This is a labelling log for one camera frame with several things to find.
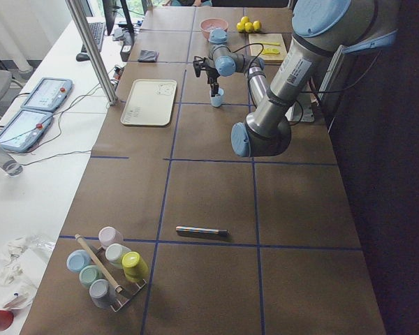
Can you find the black computer mouse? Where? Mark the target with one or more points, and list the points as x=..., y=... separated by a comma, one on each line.
x=82, y=56

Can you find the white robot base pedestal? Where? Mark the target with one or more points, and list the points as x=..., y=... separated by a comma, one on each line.
x=302, y=110

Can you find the lemon slices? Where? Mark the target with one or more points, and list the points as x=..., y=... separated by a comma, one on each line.
x=271, y=51

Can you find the wooden cutting board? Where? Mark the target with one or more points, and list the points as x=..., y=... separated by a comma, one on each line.
x=256, y=49

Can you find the pink bowl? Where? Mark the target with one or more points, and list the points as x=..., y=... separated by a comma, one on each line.
x=206, y=34

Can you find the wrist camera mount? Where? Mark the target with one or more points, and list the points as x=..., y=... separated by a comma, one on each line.
x=200, y=65

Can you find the yellow-green cup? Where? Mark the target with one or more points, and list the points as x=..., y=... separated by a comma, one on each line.
x=134, y=266

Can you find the white bear tray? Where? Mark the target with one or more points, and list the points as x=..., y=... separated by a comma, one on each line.
x=149, y=103

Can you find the aluminium frame post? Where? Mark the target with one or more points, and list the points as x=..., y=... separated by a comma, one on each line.
x=82, y=25

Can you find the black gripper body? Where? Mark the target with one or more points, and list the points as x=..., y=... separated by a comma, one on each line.
x=212, y=75

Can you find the grey folded cloth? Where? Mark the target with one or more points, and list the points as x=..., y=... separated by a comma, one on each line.
x=148, y=56

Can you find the light blue plastic cup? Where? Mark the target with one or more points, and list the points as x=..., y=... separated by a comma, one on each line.
x=216, y=100

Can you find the pile of clear ice cubes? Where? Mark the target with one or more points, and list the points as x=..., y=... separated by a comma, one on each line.
x=209, y=25

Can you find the steel muddler with black tip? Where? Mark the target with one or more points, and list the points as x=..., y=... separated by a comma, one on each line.
x=207, y=233

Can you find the clear water bottle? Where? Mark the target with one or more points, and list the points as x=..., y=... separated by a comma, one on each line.
x=8, y=164

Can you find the blue teach pendant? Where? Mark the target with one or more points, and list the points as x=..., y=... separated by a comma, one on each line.
x=49, y=94
x=24, y=130

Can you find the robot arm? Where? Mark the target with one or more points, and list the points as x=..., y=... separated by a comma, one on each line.
x=319, y=28

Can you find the black keyboard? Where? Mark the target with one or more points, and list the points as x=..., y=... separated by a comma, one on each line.
x=97, y=30

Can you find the white cup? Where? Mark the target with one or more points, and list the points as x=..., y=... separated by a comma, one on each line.
x=114, y=254

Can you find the mint green cup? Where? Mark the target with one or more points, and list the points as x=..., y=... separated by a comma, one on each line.
x=89, y=274

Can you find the yellow plastic knife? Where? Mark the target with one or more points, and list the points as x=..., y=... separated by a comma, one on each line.
x=268, y=43

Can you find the grey cup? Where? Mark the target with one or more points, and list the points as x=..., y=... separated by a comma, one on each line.
x=102, y=293

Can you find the lower blue teach pendant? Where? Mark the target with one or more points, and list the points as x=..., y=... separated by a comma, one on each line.
x=24, y=130

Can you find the yellow lemon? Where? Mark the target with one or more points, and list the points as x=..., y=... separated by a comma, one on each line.
x=248, y=28
x=245, y=19
x=240, y=27
x=257, y=26

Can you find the wire cup rack wooden handle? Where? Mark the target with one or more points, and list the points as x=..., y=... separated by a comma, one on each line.
x=125, y=290

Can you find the upper blue teach pendant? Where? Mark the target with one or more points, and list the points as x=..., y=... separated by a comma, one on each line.
x=49, y=94

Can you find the pink cup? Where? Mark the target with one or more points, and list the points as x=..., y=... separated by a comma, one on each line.
x=110, y=235

